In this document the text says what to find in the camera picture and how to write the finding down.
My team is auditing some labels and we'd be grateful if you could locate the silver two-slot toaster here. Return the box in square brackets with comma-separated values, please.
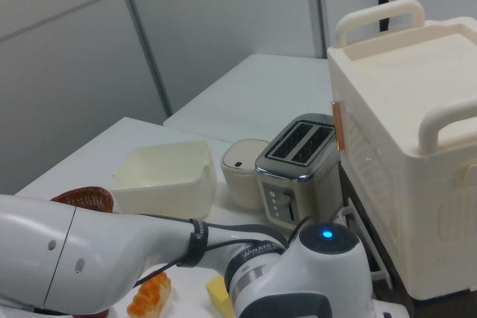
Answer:
[254, 112, 346, 232]

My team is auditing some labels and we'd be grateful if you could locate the white square plastic container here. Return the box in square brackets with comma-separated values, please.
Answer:
[110, 140, 217, 219]

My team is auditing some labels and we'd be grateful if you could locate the orange glazed bread roll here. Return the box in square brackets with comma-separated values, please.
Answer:
[126, 271, 173, 317]

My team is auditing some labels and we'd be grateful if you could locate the small white lidded bin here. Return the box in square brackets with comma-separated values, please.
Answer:
[221, 139, 271, 212]

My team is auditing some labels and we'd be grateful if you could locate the yellow cheese block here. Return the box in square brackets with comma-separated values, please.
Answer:
[205, 274, 236, 317]

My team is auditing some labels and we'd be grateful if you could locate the brown wicker basket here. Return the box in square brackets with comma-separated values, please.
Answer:
[49, 185, 115, 215]

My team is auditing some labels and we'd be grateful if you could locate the copper strip on cabinet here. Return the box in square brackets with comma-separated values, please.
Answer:
[331, 101, 346, 153]

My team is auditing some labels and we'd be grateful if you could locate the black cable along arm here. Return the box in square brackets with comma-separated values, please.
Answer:
[133, 215, 313, 290]

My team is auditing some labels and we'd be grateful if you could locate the large cream toy cabinet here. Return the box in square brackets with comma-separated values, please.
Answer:
[326, 0, 477, 302]

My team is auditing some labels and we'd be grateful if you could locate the white drawer handle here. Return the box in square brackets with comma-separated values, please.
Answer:
[338, 206, 394, 290]

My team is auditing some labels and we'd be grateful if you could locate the black strap around arm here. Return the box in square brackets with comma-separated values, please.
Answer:
[177, 217, 209, 269]

